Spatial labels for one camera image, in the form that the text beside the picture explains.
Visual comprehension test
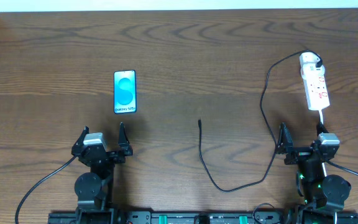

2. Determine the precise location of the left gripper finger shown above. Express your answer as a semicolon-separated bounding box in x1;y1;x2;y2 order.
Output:
73;126;89;149
117;122;130;149

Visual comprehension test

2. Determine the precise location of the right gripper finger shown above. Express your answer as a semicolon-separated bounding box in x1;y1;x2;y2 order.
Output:
277;123;293;149
316;122;328;136

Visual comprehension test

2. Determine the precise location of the blue Samsung Galaxy smartphone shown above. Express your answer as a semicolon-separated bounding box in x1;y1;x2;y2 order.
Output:
114;70;137;114

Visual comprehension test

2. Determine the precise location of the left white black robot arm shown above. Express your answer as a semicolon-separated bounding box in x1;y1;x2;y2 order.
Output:
71;123;133;223

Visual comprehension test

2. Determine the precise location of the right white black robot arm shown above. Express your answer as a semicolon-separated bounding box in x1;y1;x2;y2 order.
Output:
275;123;351;223

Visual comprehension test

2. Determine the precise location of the white USB charger plug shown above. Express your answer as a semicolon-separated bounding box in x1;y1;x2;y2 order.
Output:
300;52;325;80

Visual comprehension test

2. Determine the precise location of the white power strip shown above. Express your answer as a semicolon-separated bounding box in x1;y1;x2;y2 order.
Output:
303;75;330;111

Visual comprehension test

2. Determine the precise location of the black USB charging cable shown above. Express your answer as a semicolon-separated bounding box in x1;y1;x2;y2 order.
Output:
198;49;324;194

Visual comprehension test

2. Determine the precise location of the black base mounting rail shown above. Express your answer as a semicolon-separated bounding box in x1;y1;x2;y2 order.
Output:
47;209;358;224

